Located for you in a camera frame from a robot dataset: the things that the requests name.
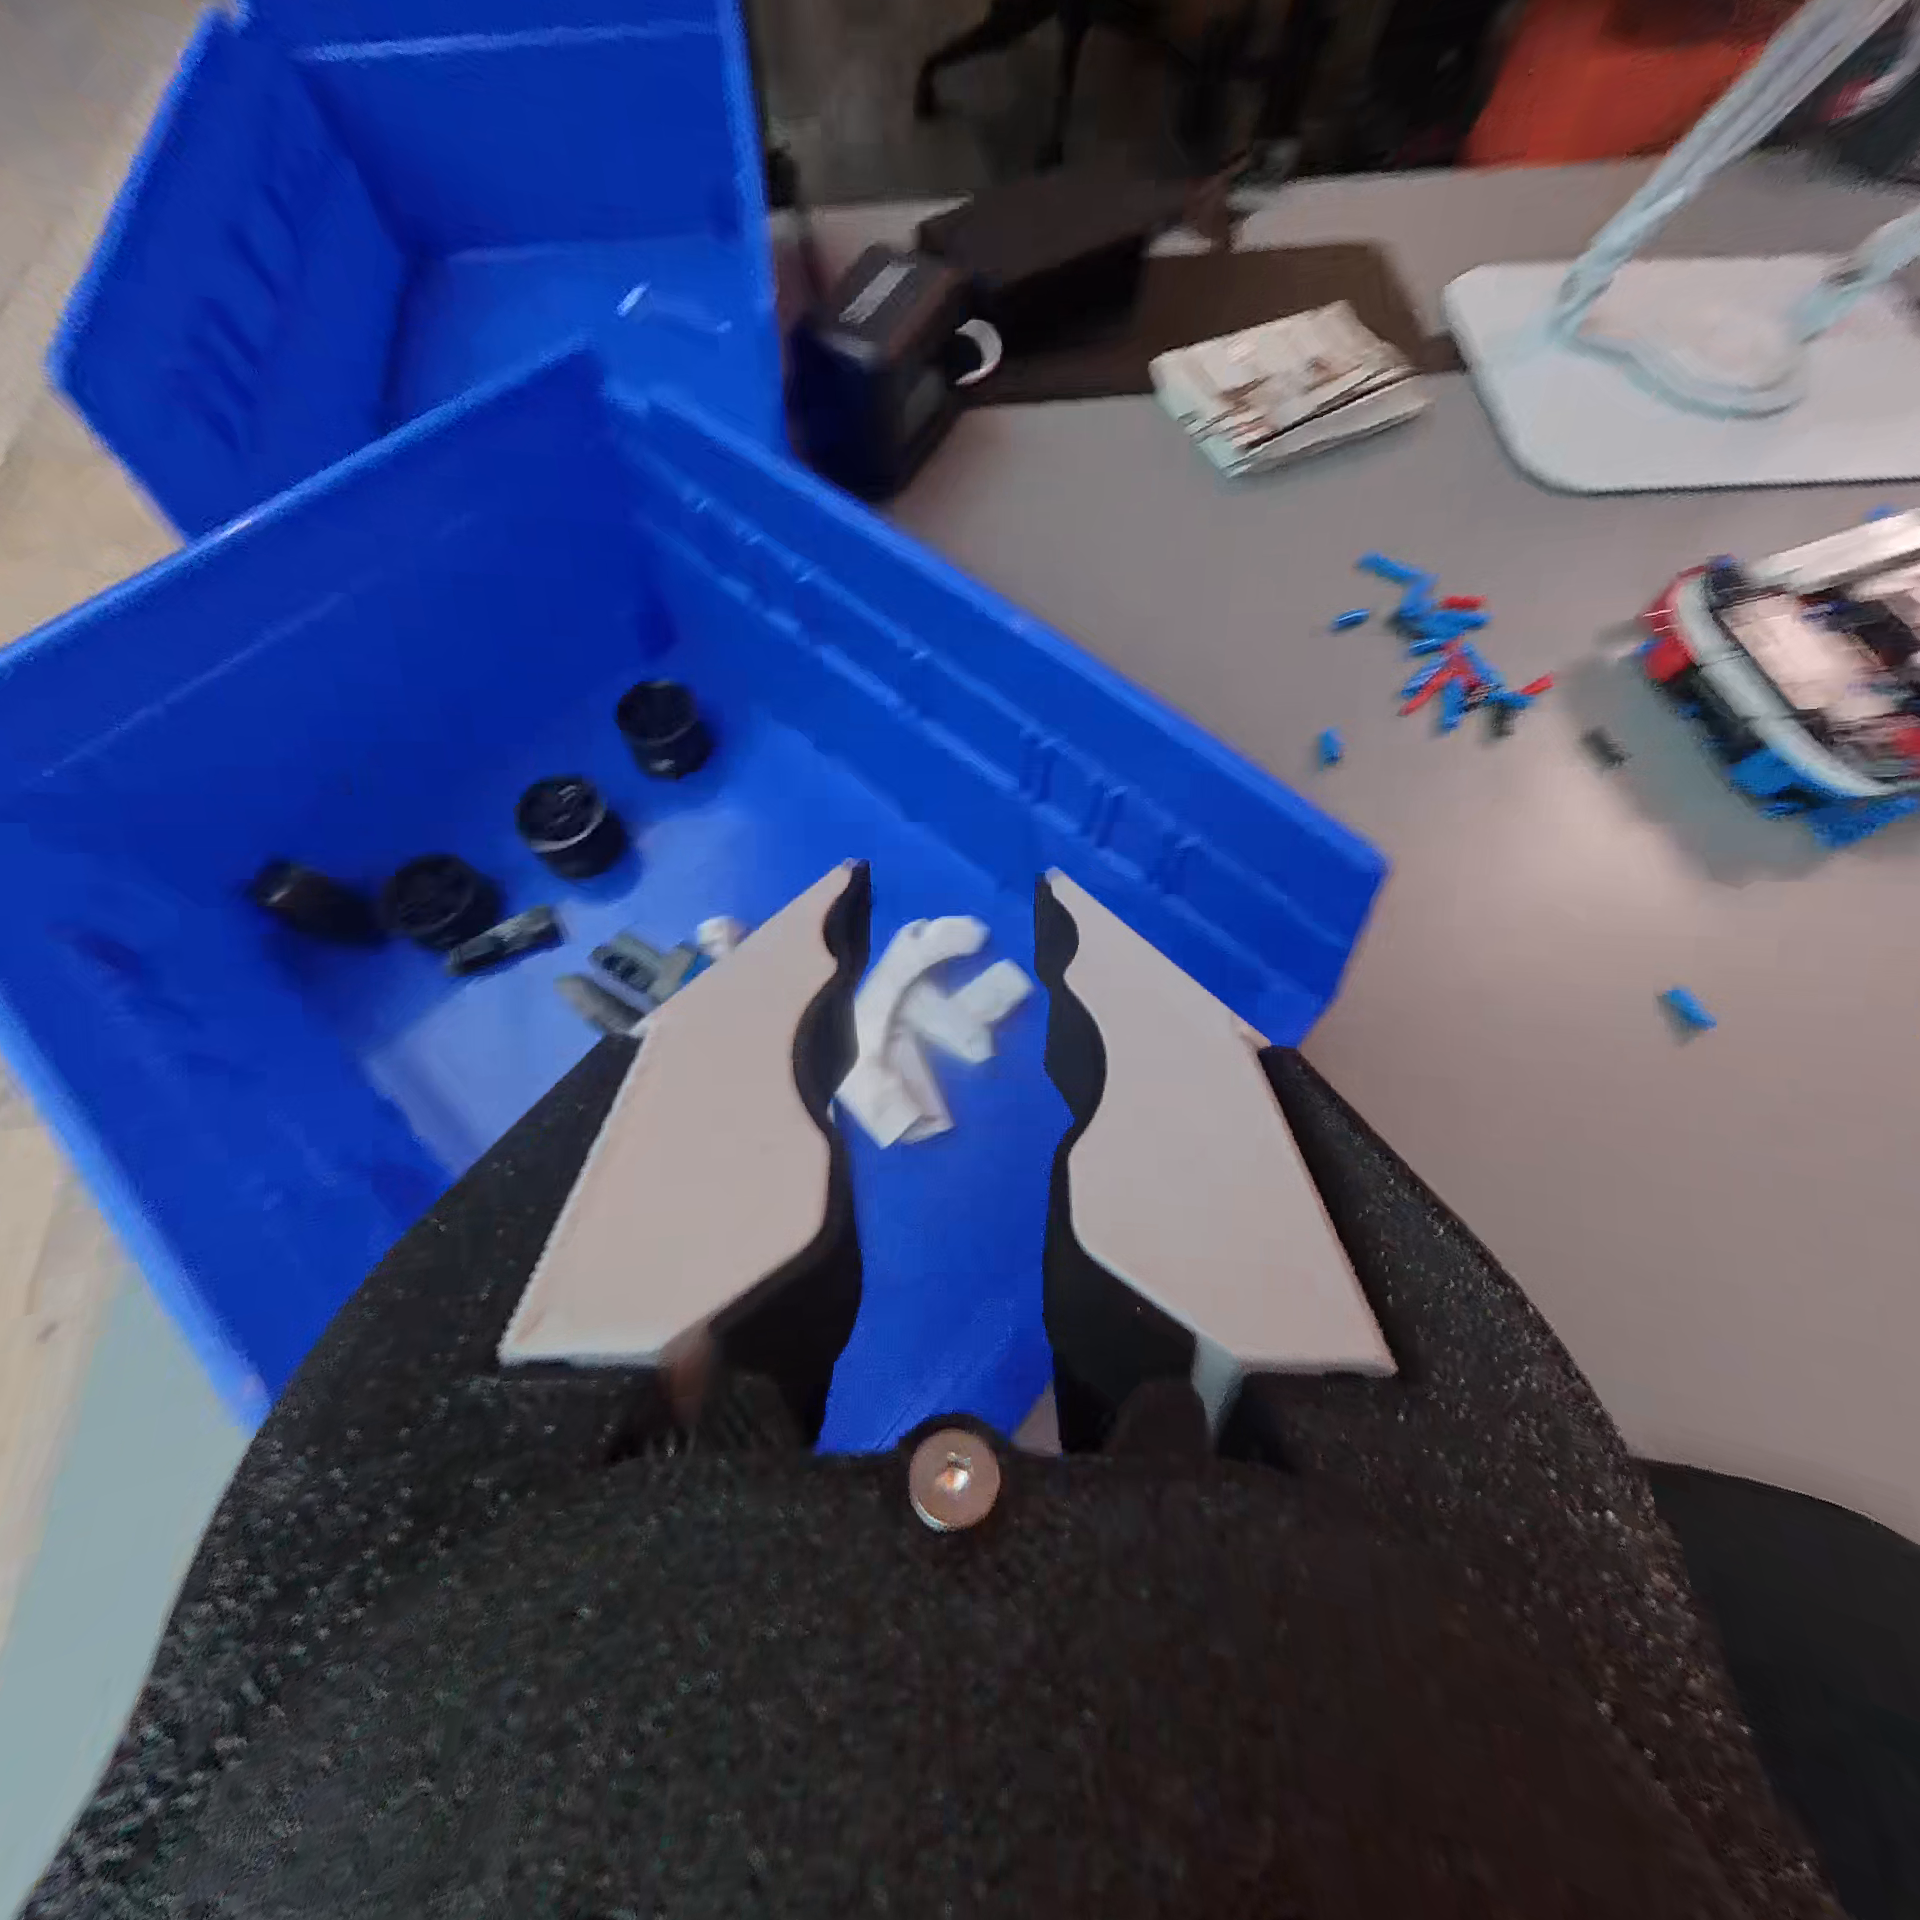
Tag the long black brick piece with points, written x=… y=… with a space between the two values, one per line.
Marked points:
x=507 y=941

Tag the white brick toy car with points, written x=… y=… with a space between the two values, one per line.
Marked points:
x=1786 y=674

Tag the black toy wheel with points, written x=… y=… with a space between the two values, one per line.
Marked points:
x=571 y=826
x=666 y=727
x=438 y=901
x=308 y=901

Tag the black box-shaped device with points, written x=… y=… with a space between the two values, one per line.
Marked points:
x=879 y=376

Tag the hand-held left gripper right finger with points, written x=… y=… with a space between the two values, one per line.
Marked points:
x=1200 y=1184

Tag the dark cloth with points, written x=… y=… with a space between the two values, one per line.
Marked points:
x=1830 y=1680

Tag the grey desk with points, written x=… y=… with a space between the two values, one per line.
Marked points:
x=1501 y=1201

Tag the white arch brick piece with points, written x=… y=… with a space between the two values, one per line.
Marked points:
x=908 y=983

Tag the empty blue plastic bin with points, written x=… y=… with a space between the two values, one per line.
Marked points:
x=495 y=165

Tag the blue plastic bin with parts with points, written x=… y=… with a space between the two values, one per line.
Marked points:
x=452 y=630

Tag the black desk mat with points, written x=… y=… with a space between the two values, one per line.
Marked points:
x=1276 y=294

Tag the folded instruction booklet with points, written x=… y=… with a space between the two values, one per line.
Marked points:
x=1290 y=389

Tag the white monitor stand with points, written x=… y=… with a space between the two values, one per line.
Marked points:
x=1622 y=434

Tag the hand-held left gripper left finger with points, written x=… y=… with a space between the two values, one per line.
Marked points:
x=706 y=1142

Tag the pale lilac panel piece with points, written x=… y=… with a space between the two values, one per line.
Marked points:
x=630 y=978

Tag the orange cloth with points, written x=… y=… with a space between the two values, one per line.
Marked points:
x=1622 y=82

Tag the black rectangular case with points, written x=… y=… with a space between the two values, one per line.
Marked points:
x=1066 y=240

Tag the pile of small connector pins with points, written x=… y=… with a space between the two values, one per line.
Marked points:
x=1447 y=651

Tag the white short brick piece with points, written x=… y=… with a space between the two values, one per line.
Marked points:
x=987 y=1014
x=888 y=1107

